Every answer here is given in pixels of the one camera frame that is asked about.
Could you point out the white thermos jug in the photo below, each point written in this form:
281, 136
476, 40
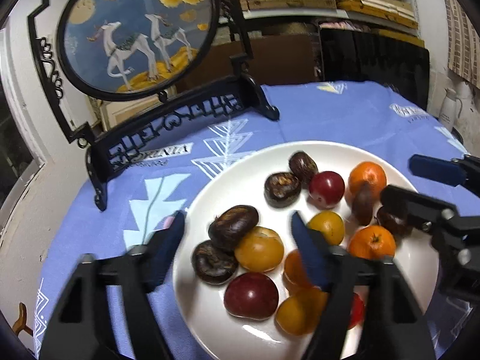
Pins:
450, 107

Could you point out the pink cloth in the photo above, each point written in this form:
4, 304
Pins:
345, 25

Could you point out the yellow plum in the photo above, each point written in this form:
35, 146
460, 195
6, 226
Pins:
258, 249
328, 228
300, 311

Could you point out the white round plate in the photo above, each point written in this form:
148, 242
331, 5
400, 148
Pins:
247, 191

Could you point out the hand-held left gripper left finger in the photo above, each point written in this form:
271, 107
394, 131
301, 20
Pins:
168, 247

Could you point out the brown chestnut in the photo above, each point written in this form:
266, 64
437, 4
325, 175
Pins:
363, 202
392, 222
282, 189
233, 227
303, 167
213, 262

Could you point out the small orange tangerine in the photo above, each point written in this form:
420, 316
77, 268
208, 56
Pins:
371, 242
294, 270
367, 176

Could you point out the round embroidered table screen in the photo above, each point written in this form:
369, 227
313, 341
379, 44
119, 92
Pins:
135, 37

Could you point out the white framed window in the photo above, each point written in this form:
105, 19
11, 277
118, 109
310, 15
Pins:
9, 146

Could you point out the patterned hanging cloth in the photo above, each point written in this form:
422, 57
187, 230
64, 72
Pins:
461, 37

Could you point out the black cloth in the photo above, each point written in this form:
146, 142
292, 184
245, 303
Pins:
375, 60

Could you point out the large brown cardboard sheet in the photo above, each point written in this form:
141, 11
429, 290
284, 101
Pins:
277, 56

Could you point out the beige box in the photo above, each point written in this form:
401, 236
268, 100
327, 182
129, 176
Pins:
123, 109

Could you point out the white shelf unit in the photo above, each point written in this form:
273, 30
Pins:
285, 13

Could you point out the stack of yellow boxes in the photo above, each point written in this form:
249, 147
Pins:
378, 5

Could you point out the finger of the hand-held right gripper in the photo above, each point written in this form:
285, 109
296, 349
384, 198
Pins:
412, 202
435, 168

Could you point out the wooden chair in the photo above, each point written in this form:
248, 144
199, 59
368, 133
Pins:
22, 318

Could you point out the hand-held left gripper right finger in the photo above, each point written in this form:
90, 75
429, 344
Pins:
307, 255

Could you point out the blue printed tablecloth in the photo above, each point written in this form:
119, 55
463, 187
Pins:
318, 112

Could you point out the red plum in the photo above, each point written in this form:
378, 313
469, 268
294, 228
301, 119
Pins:
251, 296
357, 309
326, 189

